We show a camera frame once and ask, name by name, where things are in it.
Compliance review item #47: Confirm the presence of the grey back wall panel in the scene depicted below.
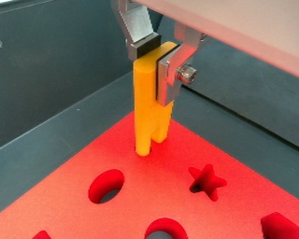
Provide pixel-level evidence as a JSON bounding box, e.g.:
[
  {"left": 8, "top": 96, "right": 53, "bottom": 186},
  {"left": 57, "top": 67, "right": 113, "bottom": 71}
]
[{"left": 156, "top": 15, "right": 299, "bottom": 153}]

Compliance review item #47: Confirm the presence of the grey vertical side panel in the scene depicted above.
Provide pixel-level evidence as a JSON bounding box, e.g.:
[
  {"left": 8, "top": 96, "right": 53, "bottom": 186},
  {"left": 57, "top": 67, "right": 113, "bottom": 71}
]
[{"left": 0, "top": 0, "right": 137, "bottom": 153}]

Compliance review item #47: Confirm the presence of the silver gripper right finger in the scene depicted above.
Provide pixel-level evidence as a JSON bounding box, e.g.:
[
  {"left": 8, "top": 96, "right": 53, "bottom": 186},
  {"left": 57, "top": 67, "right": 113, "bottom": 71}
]
[{"left": 157, "top": 22, "right": 206, "bottom": 106}]

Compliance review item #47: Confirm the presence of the yellow two-pronged peg object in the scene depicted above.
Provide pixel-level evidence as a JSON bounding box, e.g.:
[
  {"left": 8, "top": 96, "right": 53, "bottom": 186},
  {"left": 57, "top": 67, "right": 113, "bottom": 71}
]
[{"left": 133, "top": 42, "right": 178, "bottom": 156}]

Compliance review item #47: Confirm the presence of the red insertion board with holes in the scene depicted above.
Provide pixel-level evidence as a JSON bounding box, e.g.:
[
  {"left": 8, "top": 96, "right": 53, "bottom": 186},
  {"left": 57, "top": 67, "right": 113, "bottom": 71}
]
[{"left": 0, "top": 117, "right": 299, "bottom": 239}]

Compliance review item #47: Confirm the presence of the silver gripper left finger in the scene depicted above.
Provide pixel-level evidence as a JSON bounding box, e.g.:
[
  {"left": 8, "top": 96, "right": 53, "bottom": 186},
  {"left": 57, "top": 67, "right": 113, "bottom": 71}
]
[{"left": 112, "top": 0, "right": 160, "bottom": 61}]

